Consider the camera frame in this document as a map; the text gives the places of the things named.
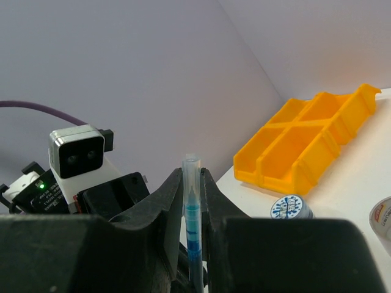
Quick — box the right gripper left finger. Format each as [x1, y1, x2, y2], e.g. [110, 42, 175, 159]
[1, 168, 183, 292]

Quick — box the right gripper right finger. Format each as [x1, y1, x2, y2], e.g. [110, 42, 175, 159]
[200, 169, 386, 292]

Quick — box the clear tape roll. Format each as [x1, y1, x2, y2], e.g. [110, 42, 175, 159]
[369, 197, 390, 253]

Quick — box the yellow four-compartment plastic bin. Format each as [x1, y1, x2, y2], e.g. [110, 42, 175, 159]
[233, 84, 381, 195]

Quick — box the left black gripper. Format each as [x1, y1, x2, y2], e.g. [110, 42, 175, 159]
[76, 172, 150, 220]

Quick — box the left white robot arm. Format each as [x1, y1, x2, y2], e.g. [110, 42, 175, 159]
[1, 161, 150, 220]

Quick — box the blue pen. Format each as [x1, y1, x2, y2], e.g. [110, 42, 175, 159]
[182, 154, 204, 292]

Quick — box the blue-lidded round jar near bin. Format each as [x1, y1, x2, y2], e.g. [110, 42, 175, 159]
[270, 195, 314, 219]

